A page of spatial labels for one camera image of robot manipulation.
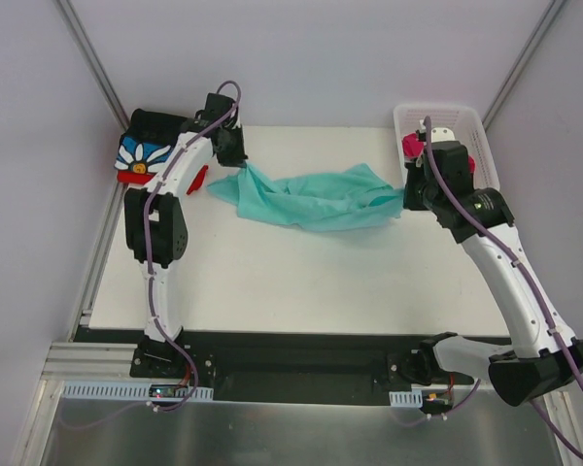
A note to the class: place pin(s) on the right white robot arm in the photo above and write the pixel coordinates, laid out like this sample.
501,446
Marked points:
544,353

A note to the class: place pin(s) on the right aluminium frame post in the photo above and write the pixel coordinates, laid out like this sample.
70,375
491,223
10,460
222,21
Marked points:
549,17

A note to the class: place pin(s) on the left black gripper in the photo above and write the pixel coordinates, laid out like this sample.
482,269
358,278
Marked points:
231,147

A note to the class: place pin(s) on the red folded t shirt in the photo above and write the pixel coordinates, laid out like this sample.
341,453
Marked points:
194,182

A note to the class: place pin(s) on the white plastic basket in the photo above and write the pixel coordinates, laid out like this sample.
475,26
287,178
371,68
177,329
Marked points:
467,127

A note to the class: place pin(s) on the right white cable duct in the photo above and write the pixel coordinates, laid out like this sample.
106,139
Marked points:
412,399

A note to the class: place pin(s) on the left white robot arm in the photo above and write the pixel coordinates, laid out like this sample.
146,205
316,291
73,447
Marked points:
175,149

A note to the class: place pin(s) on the left aluminium frame post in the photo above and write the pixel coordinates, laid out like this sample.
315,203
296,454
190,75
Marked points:
91,58

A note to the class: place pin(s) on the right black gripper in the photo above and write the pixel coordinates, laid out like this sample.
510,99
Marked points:
413,192

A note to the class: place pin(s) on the white cable duct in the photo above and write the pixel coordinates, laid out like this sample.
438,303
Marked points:
412,399
120,391

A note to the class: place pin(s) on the teal t shirt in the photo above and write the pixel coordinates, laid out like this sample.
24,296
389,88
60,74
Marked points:
324,202

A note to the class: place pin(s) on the magenta t shirt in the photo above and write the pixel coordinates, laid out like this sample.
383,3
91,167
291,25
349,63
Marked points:
414,148

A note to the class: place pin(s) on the left white cable duct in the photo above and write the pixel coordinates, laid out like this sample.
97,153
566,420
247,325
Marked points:
120,391

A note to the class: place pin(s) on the aluminium frame post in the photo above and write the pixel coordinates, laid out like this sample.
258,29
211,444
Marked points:
549,17
91,58

